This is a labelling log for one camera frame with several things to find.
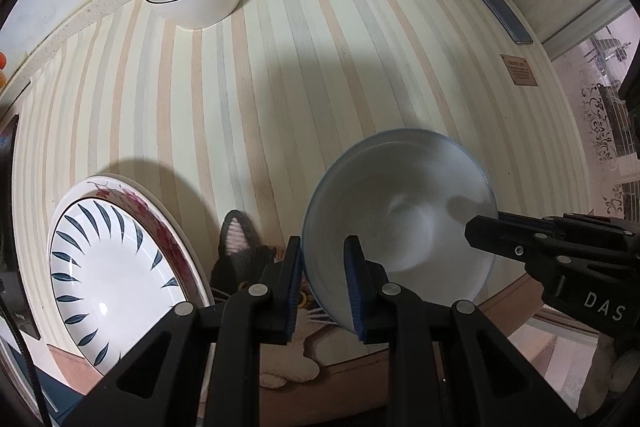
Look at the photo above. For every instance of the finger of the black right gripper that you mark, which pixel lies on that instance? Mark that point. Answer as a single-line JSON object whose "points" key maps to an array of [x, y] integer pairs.
{"points": [[500, 241]]}

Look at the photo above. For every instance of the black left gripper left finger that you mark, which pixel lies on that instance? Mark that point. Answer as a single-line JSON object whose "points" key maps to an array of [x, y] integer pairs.
{"points": [[266, 305]]}

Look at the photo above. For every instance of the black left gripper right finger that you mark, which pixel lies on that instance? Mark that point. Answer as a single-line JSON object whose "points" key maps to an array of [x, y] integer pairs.
{"points": [[381, 310]]}

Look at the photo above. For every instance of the white bowl blue hearts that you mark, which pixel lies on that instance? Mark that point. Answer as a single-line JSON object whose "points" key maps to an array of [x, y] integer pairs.
{"points": [[407, 195]]}

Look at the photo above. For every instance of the white gloved right hand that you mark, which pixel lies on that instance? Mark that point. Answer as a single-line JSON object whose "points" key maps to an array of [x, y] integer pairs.
{"points": [[613, 367]]}

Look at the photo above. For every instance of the white plate pink flowers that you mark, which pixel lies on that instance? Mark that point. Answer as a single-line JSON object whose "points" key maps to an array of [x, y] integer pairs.
{"points": [[148, 210]]}

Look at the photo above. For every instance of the striped cat table mat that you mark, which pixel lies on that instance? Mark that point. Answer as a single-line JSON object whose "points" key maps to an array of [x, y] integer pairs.
{"points": [[249, 113]]}

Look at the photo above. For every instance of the brown mat label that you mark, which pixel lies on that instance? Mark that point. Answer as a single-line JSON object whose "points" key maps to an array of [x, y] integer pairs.
{"points": [[519, 70]]}

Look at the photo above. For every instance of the blue smartphone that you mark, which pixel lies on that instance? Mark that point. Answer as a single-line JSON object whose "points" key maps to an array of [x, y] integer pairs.
{"points": [[509, 21]]}

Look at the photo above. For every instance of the black induction cooktop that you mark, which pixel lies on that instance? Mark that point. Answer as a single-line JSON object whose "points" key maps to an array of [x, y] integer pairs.
{"points": [[12, 287]]}

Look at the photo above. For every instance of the colourful cartoon wall sticker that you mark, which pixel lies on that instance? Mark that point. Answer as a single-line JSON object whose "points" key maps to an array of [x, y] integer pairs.
{"points": [[3, 80]]}

